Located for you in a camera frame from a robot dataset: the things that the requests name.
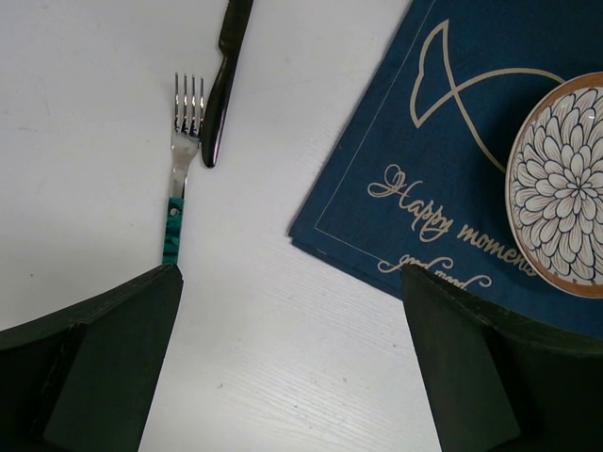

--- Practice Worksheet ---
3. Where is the floral ceramic plate orange rim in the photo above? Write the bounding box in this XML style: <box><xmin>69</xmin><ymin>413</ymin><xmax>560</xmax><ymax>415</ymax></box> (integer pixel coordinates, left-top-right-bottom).
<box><xmin>505</xmin><ymin>73</ymin><xmax>602</xmax><ymax>299</ymax></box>

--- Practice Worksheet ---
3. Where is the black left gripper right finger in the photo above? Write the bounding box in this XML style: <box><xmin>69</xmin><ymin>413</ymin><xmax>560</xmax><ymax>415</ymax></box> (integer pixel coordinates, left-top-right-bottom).
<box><xmin>401</xmin><ymin>265</ymin><xmax>602</xmax><ymax>451</ymax></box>

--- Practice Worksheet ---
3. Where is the fork with teal handle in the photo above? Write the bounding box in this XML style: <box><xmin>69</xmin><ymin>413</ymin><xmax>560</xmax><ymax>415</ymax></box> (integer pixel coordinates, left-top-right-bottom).
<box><xmin>162</xmin><ymin>73</ymin><xmax>204</xmax><ymax>265</ymax></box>

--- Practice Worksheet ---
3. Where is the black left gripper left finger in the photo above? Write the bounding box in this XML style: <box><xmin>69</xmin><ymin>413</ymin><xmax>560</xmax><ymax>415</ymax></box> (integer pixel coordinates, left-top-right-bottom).
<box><xmin>1</xmin><ymin>265</ymin><xmax>184</xmax><ymax>451</ymax></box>

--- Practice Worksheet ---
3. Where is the blue cloth placemat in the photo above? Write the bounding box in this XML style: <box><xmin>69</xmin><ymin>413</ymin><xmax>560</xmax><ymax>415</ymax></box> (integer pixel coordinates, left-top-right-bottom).
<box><xmin>289</xmin><ymin>1</ymin><xmax>602</xmax><ymax>337</ymax></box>

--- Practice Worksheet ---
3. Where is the black table knife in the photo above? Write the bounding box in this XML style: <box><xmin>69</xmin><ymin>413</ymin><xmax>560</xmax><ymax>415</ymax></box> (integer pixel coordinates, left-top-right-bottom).
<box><xmin>201</xmin><ymin>0</ymin><xmax>253</xmax><ymax>169</ymax></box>

